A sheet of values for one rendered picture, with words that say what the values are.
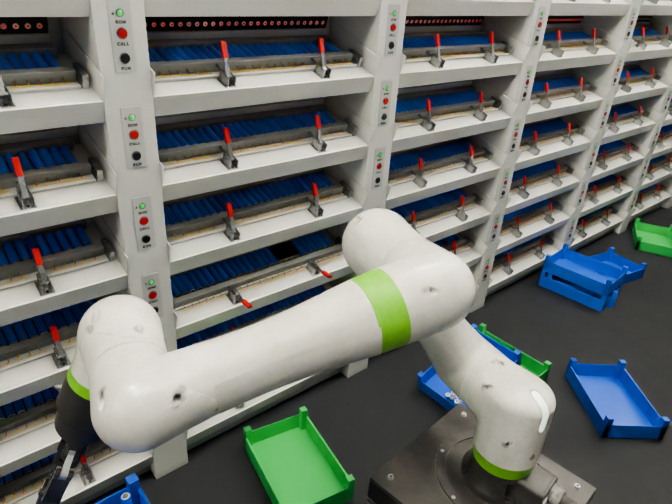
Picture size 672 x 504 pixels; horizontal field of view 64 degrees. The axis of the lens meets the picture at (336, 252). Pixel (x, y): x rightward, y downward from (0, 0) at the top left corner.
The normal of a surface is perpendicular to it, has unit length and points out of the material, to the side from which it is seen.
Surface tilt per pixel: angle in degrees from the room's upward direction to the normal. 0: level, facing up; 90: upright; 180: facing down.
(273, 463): 0
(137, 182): 90
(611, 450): 0
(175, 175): 18
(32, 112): 108
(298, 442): 0
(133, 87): 90
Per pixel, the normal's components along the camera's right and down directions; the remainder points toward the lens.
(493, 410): -0.89, 0.11
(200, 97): 0.59, 0.65
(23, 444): 0.26, -0.72
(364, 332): 0.25, 0.13
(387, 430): 0.06, -0.88
